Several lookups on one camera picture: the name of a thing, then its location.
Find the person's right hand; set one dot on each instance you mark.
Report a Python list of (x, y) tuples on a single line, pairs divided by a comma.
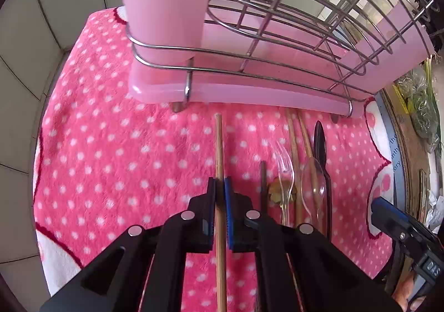
[(406, 294)]

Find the black spoon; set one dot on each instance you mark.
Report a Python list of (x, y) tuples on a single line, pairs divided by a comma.
[(319, 138)]

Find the clear plastic spoon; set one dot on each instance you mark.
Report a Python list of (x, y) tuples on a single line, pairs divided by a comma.
[(314, 180)]

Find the bagged green vegetables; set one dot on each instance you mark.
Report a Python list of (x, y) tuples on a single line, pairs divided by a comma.
[(419, 104)]

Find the white plastic bags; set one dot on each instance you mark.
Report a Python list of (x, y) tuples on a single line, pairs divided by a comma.
[(437, 209)]

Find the clear plastic fork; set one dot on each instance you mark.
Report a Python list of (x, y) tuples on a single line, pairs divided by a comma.
[(286, 166)]

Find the pink plastic cutlery holder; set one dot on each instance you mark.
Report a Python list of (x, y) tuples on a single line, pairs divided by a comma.
[(159, 3)]

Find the pink plastic drip tray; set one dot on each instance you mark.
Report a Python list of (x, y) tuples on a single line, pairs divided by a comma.
[(242, 93)]

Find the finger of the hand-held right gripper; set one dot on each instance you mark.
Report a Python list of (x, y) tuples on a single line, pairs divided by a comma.
[(386, 209)]

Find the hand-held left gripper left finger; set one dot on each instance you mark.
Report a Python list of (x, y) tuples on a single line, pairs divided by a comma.
[(210, 209)]

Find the dark brown chopstick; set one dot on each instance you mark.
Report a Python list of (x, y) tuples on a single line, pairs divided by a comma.
[(263, 187)]

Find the grey printed mat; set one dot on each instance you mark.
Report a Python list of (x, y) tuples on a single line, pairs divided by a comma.
[(392, 131)]

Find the wooden strip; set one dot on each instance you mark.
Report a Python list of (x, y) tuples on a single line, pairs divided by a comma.
[(423, 194)]

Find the brown cardboard sheet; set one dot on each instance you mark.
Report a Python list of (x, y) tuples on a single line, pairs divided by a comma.
[(412, 166)]

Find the pink polka dot blanket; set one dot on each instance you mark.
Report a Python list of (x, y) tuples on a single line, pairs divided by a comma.
[(121, 159)]

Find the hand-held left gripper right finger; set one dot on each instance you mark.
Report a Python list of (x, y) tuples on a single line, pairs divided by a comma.
[(229, 211)]

